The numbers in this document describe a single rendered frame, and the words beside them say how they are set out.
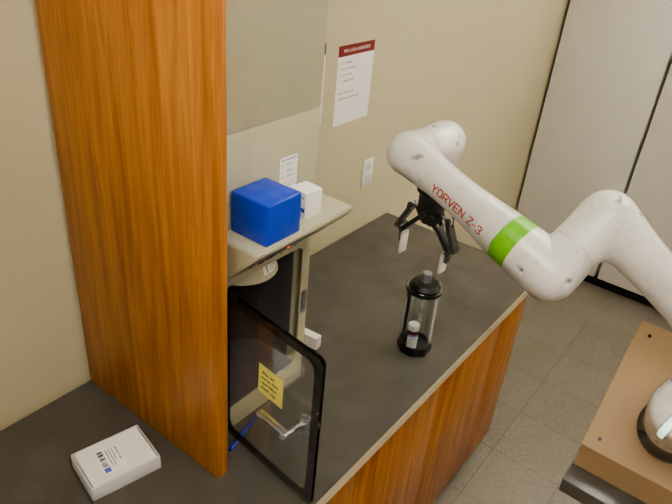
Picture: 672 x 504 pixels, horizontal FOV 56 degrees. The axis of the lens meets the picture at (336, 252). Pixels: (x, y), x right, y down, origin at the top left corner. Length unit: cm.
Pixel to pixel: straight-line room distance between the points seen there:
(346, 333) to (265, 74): 97
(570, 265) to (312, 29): 70
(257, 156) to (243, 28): 26
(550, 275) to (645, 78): 277
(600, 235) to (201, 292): 80
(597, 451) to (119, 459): 112
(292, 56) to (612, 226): 72
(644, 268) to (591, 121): 275
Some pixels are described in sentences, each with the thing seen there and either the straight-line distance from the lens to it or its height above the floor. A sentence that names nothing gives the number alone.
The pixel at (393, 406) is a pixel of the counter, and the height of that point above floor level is 94.
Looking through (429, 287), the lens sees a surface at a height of 118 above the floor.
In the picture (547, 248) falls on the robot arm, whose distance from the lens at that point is 134.
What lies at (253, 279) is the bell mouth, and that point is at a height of 133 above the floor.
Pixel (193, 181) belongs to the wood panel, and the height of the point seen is 166.
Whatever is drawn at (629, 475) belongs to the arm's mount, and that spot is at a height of 99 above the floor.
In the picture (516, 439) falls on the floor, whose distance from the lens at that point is 314.
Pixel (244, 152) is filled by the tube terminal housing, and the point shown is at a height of 166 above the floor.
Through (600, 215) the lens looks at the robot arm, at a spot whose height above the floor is 161.
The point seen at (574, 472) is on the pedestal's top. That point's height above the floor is 94.
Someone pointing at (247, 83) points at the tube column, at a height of 180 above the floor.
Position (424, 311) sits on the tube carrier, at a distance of 182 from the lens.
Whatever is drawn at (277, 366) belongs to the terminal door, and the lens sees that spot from 128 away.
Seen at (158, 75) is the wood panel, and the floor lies 183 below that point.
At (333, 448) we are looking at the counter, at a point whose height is 94.
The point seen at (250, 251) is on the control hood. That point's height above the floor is 151.
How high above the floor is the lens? 213
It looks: 30 degrees down
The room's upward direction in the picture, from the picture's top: 6 degrees clockwise
